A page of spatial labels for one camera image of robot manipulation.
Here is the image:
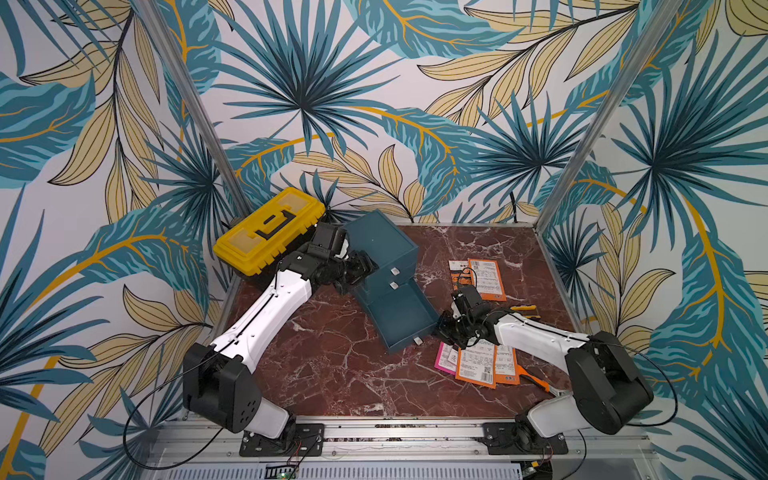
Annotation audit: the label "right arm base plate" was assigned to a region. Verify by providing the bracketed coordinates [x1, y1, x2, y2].
[482, 422, 569, 457]

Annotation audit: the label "pink seed bag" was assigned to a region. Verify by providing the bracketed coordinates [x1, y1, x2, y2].
[434, 342, 459, 376]

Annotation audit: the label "teal drawer cabinet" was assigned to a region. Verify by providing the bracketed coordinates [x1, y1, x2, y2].
[345, 210, 419, 305]

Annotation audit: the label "orange adjustable wrench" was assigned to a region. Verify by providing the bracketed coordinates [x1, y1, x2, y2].
[516, 366, 570, 397]

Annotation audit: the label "right aluminium corner post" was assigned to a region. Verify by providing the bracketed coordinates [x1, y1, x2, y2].
[534, 0, 683, 235]

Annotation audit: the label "orange seed bag label side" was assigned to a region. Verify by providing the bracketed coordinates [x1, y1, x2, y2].
[494, 346, 519, 385]

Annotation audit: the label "orange seed bag back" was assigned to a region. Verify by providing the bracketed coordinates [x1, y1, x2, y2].
[468, 259, 506, 302]

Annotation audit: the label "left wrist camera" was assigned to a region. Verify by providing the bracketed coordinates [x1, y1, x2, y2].
[307, 222, 348, 260]

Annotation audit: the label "yellow black pliers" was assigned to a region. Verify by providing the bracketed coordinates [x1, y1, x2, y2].
[509, 305, 541, 319]

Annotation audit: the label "orange seed bag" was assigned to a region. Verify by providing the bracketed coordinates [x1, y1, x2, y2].
[468, 259, 506, 302]
[455, 340, 496, 389]

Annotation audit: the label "aluminium front rail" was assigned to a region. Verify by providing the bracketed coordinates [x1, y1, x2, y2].
[140, 416, 665, 479]

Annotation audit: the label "aluminium corner post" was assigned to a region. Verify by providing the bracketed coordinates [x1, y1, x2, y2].
[534, 0, 683, 235]
[135, 0, 252, 217]

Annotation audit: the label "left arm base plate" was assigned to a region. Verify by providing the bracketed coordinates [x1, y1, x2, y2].
[239, 422, 325, 459]

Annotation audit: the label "yellow black toolbox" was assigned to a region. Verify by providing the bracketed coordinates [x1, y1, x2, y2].
[213, 187, 326, 277]

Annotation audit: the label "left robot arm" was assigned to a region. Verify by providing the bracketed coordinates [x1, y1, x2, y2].
[182, 250, 378, 439]

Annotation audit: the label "left aluminium corner post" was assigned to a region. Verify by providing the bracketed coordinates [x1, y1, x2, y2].
[135, 0, 252, 217]

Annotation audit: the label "teal bottom drawer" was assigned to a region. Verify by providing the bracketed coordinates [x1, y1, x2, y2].
[354, 279, 439, 355]

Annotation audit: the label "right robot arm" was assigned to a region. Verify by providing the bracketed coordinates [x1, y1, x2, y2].
[434, 309, 654, 438]

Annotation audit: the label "marigold seed bag front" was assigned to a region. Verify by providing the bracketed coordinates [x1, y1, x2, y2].
[448, 260, 475, 290]

